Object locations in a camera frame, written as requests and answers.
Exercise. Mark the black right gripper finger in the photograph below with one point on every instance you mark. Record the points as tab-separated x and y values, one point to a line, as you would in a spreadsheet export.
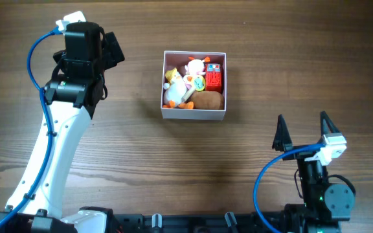
282	140
327	126

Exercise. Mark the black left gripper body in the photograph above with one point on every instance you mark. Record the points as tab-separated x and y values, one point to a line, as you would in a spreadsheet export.
113	55

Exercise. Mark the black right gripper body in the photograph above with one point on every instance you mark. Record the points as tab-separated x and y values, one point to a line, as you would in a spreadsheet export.
303	151

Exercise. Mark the white yellow plush duck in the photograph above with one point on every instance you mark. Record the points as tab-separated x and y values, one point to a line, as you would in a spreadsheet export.
174	91

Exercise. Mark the white pink plush toy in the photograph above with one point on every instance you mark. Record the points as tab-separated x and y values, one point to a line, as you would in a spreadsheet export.
196	66

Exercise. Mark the yellow wooden rattle drum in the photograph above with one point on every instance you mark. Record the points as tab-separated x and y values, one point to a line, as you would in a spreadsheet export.
196	83

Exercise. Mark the brown plush bear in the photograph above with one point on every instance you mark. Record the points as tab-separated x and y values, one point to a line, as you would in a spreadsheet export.
208	100

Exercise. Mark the red toy fire truck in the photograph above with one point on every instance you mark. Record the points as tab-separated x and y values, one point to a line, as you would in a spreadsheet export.
213	77

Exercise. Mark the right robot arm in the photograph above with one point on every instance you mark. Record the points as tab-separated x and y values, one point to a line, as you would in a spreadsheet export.
327	199

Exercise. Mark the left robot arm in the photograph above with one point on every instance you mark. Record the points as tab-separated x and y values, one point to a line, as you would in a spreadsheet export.
68	101

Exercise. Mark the pink lined white box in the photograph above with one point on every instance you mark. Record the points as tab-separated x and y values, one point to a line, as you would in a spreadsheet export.
178	59

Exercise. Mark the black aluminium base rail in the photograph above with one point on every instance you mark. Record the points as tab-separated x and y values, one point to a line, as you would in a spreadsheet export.
222	223

